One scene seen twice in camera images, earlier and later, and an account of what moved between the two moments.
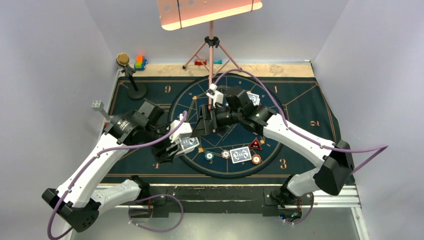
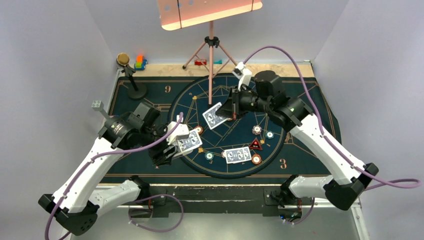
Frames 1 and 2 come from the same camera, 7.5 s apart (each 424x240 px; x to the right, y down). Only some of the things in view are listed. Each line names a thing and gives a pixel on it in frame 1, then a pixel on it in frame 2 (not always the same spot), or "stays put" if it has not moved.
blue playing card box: x=188 y=144 stays put
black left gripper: x=161 y=155 stays put
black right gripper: x=207 y=111 → x=231 y=108
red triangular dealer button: x=255 y=144 stays put
